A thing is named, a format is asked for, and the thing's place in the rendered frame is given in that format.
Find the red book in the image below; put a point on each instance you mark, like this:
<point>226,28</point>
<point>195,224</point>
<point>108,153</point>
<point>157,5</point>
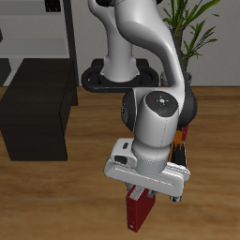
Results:
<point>185,132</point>
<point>139,212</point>

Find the black book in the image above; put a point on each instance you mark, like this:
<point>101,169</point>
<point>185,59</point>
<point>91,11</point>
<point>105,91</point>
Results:
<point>179,154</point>

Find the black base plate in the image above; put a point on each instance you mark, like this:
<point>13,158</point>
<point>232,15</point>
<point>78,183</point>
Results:
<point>146,82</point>

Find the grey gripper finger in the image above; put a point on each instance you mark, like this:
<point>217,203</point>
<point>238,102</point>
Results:
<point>176,198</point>
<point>150,193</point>

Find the dark wooden cabinet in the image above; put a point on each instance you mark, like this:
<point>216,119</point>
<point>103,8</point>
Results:
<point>34,109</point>

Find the orange book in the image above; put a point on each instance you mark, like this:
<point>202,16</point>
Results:
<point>178,136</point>

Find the black object on bookshelf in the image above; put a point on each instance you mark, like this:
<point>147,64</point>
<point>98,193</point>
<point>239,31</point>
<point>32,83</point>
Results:
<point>52,5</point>

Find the pot plant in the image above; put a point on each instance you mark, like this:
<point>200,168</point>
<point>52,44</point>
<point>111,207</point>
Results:
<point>187,34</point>

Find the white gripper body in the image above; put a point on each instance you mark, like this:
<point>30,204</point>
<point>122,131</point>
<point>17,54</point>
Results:
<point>156,182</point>

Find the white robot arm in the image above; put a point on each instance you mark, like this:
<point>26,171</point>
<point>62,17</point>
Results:
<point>150,125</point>

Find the white bookshelf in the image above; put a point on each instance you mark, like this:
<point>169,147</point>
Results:
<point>34,31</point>

